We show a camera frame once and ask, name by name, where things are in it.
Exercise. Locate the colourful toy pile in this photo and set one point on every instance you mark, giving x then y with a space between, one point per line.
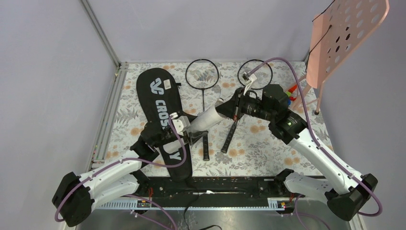
290 90

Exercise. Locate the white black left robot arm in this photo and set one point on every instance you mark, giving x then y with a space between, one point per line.
164 143

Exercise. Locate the white shuttlecock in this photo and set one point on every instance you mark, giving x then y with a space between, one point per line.
219 102

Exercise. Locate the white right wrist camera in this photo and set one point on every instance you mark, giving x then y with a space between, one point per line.
249 80

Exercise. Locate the black badminton racket left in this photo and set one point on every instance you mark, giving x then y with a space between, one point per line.
202 74

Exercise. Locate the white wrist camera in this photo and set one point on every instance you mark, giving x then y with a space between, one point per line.
180 122
249 80

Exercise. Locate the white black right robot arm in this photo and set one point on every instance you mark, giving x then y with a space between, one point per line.
345 190

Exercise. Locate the white shuttlecock tube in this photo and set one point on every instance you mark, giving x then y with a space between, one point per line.
208 119

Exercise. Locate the floral table mat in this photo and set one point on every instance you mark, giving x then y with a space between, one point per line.
253 151

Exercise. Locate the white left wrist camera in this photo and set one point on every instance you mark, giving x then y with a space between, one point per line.
180 122

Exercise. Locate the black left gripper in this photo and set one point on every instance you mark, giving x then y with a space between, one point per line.
194 136

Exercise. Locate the pink perforated metal chair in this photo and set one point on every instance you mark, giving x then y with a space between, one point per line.
336 33

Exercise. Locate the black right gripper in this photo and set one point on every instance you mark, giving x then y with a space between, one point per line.
230 107

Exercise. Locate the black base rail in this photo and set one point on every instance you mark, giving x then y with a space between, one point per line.
206 193

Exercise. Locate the black Crossway racket bag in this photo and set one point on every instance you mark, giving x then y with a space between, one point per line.
159 96

